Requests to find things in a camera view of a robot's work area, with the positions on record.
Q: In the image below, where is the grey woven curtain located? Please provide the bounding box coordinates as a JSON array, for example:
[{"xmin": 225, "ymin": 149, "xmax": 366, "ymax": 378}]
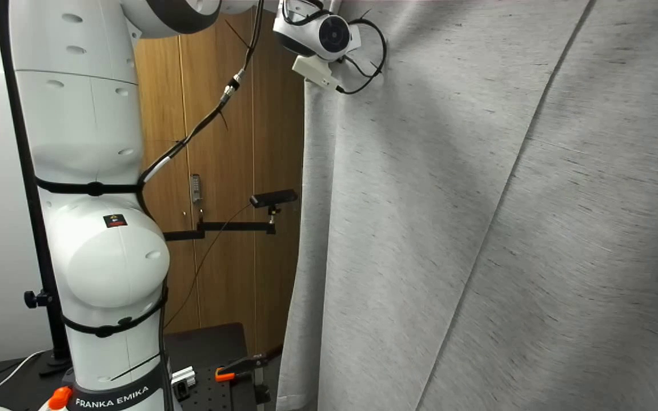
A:
[{"xmin": 273, "ymin": 0, "xmax": 658, "ymax": 411}]

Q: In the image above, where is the small silver metal bracket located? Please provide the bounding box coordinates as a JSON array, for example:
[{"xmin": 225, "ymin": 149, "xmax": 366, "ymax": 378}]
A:
[{"xmin": 168, "ymin": 366, "xmax": 198, "ymax": 391}]

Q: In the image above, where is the orange button at base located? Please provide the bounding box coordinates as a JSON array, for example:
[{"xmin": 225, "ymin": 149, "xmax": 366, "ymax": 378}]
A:
[{"xmin": 46, "ymin": 383, "xmax": 78, "ymax": 411}]

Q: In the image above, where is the black clamp orange handle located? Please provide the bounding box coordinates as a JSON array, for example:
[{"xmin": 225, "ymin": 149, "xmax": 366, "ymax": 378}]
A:
[{"xmin": 211, "ymin": 349, "xmax": 282, "ymax": 406}]

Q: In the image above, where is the black perforated robot table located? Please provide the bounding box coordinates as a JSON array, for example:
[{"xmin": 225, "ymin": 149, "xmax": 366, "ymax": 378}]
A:
[{"xmin": 0, "ymin": 323, "xmax": 281, "ymax": 411}]

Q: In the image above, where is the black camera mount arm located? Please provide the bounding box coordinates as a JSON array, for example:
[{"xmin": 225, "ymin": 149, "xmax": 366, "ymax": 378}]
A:
[{"xmin": 161, "ymin": 205, "xmax": 281, "ymax": 243}]

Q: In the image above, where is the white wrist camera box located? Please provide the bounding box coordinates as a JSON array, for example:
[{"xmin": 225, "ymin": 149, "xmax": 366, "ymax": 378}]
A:
[{"xmin": 289, "ymin": 52, "xmax": 345, "ymax": 95}]

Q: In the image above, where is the black stereo camera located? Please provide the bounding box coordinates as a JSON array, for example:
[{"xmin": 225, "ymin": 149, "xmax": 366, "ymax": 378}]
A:
[{"xmin": 248, "ymin": 187, "xmax": 298, "ymax": 213}]

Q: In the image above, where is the thin white cable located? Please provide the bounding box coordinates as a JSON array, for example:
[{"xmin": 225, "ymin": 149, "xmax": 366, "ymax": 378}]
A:
[{"xmin": 0, "ymin": 348, "xmax": 46, "ymax": 405}]

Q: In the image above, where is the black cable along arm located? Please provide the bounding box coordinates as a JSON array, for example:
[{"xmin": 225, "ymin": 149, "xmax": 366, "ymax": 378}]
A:
[{"xmin": 134, "ymin": 0, "xmax": 267, "ymax": 222}]

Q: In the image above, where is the brown wooden wardrobe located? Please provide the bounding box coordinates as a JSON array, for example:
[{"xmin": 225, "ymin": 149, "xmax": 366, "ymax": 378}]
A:
[{"xmin": 130, "ymin": 0, "xmax": 305, "ymax": 359}]

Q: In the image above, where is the black stand pole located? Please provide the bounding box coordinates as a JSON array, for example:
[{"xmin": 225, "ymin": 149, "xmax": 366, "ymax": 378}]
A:
[{"xmin": 0, "ymin": 0, "xmax": 72, "ymax": 378}]

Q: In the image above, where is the silver wardrobe door lock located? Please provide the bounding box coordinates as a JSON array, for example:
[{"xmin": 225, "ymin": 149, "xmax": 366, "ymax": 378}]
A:
[{"xmin": 187, "ymin": 171, "xmax": 206, "ymax": 211}]

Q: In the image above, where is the black looped camera cable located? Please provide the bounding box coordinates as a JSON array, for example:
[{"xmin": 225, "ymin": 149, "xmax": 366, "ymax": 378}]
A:
[{"xmin": 334, "ymin": 17, "xmax": 391, "ymax": 98}]

